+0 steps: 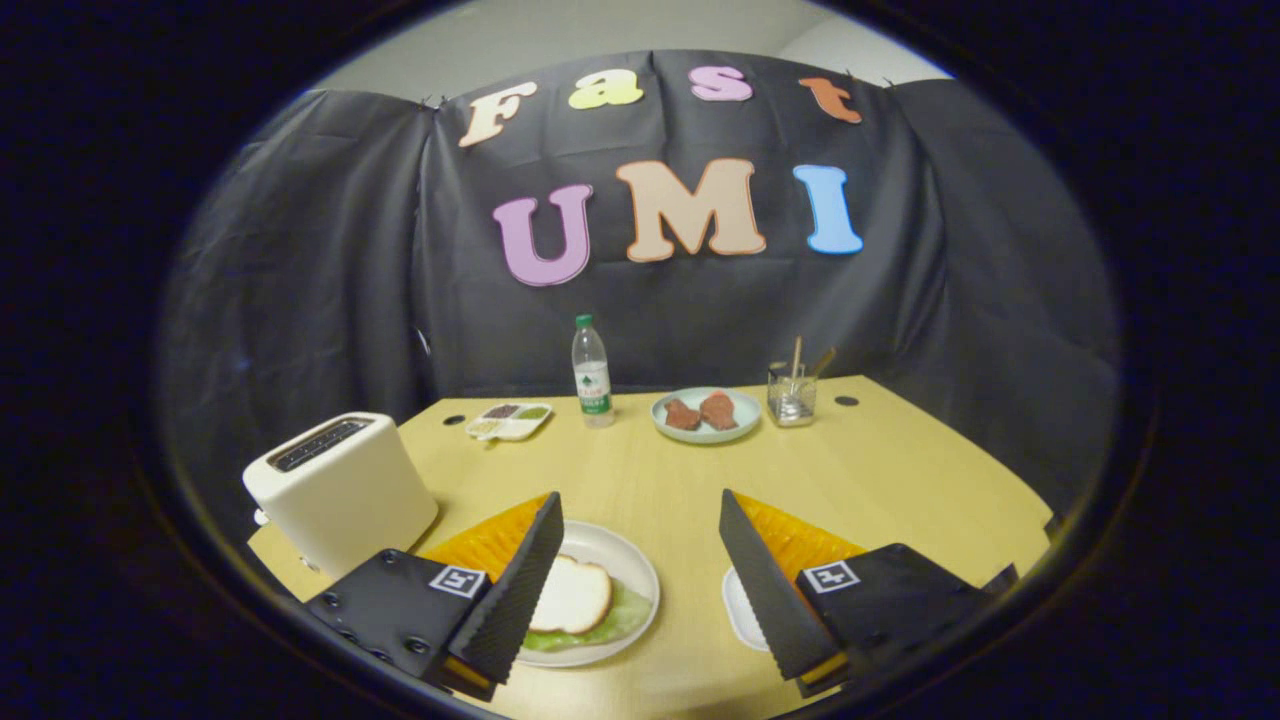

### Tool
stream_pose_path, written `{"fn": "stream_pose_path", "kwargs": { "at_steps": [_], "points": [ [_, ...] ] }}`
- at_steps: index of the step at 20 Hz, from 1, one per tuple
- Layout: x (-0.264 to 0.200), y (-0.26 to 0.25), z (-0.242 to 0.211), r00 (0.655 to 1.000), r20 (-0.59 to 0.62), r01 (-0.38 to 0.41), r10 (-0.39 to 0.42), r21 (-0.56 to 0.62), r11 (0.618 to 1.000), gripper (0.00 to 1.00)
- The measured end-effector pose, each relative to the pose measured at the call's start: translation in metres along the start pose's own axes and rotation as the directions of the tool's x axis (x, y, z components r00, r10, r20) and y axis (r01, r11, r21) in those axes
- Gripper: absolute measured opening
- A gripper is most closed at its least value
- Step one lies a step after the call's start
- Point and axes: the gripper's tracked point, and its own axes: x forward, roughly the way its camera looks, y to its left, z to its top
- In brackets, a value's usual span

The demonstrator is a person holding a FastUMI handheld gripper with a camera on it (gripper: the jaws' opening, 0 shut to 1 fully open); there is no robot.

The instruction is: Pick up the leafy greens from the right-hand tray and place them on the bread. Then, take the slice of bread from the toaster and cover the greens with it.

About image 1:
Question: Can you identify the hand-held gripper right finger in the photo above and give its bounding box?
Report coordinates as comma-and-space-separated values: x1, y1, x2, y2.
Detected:
718, 489, 1001, 699

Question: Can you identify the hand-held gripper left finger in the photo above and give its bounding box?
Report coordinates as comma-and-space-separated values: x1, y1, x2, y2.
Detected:
300, 491, 566, 704

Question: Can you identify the white bread slice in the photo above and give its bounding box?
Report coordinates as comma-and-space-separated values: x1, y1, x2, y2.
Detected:
528, 555, 613, 635

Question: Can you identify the green lettuce leaf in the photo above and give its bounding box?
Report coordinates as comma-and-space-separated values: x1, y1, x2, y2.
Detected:
520, 580, 653, 653

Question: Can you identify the white rectangular plate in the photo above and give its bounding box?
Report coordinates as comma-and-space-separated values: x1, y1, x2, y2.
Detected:
721, 566, 771, 653

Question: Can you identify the white round plate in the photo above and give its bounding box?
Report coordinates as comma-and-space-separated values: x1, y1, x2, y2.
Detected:
515, 520, 662, 669

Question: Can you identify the pale green round plate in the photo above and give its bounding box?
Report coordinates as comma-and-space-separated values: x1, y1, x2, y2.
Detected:
651, 387, 763, 445

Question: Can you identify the white sectioned condiment dish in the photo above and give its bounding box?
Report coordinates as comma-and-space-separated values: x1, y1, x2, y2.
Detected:
465, 402, 553, 442

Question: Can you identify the clear glass cup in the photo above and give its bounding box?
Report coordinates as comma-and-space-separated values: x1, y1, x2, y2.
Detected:
767, 362, 818, 428

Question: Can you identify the white toaster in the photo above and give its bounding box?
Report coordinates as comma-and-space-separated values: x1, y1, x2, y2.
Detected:
242, 412, 440, 581

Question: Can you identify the clear plastic water bottle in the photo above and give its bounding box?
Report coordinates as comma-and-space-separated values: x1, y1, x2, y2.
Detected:
571, 314, 616, 429

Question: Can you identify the black backdrop cloth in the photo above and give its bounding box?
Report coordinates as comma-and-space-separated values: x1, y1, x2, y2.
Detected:
155, 50, 1121, 541

